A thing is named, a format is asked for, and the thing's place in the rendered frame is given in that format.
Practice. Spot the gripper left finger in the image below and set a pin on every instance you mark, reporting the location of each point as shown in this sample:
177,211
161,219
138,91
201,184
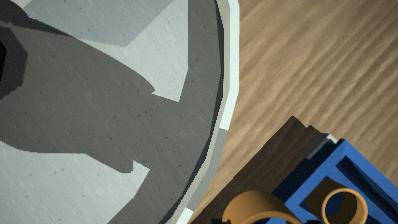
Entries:
217,221

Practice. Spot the blue square tray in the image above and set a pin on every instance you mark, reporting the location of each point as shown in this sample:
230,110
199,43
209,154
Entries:
342,163

